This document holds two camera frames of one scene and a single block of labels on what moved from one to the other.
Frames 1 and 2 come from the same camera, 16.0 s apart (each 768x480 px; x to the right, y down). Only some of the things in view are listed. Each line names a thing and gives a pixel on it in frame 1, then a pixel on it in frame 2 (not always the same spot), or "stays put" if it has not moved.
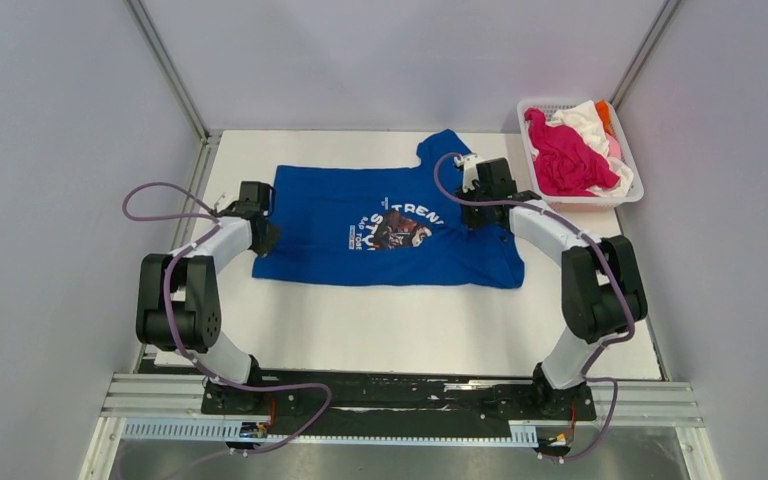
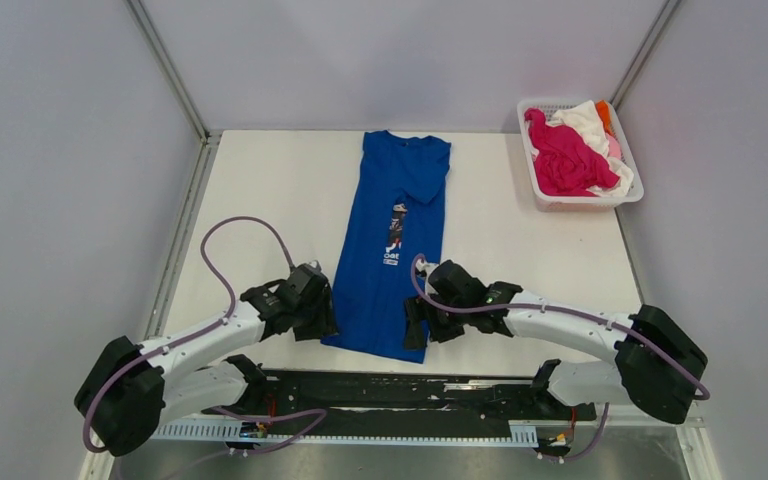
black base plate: x=399 y=395 stays put
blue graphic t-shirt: x=387 y=224 -> x=397 y=217
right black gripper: x=473 y=222 -> x=417 y=310
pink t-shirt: x=614 y=149 stays put
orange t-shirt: x=604 y=111 stays put
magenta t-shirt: x=564 y=164 stays put
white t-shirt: x=585 y=118 stays put
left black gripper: x=265 y=247 -> x=326 y=323
